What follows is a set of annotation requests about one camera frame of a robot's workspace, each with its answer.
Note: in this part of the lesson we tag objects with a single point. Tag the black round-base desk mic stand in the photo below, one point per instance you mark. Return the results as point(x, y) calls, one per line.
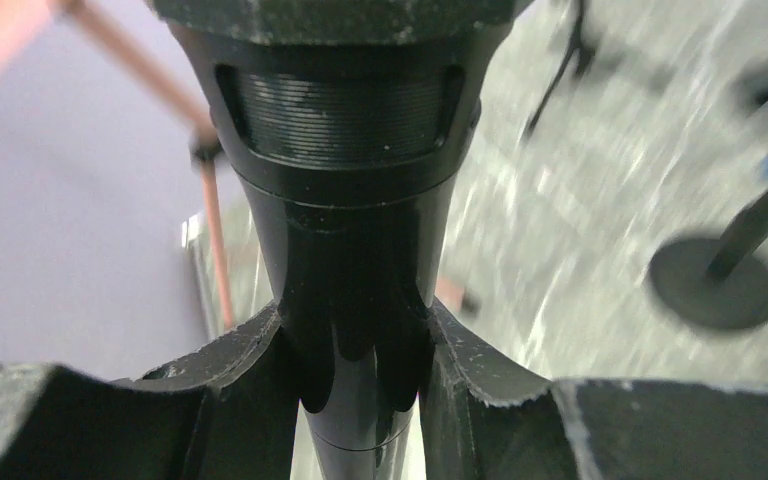
point(716, 283)

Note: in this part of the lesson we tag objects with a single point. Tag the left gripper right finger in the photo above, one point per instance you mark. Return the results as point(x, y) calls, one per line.
point(483, 416)

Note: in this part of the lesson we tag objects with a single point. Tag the black tripod mic stand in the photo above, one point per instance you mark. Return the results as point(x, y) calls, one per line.
point(595, 58)

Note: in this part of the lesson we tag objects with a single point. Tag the black microphone with orange end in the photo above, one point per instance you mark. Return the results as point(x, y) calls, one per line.
point(347, 122)

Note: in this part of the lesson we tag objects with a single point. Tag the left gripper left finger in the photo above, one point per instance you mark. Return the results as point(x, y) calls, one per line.
point(225, 411)

